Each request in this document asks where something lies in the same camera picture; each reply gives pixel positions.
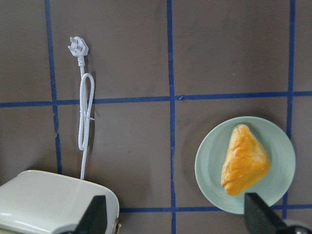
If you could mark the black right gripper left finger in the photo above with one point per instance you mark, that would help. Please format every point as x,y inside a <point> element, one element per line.
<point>94,219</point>

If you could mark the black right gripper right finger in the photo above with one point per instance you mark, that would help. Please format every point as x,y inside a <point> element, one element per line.
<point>261,219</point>

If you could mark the white toaster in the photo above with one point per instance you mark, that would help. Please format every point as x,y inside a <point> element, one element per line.
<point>39,202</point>

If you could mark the triangular bread on plate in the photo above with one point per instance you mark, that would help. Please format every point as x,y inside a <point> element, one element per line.
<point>246,161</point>

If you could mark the green plate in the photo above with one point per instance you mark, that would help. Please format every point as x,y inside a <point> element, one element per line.
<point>212,152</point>

